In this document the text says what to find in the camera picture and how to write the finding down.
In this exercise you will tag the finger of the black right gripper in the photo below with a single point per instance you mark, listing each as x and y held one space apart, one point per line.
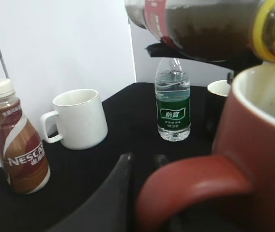
237 63

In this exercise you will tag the black mug white inside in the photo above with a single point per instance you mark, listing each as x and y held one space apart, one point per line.
215 100

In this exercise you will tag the red mug white inside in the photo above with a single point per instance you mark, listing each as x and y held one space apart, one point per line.
240 171

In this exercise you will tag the white ceramic mug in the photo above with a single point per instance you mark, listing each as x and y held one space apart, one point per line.
80 119

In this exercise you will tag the green label water bottle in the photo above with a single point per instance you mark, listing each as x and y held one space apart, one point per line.
172 93

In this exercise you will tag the Nescafe coffee bottle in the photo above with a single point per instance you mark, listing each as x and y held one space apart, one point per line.
22 154

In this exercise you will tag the cola bottle red label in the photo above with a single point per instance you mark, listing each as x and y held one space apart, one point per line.
211 29

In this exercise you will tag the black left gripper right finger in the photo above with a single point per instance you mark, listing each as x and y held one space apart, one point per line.
160 160

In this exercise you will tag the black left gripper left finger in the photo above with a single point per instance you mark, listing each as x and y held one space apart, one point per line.
109 208

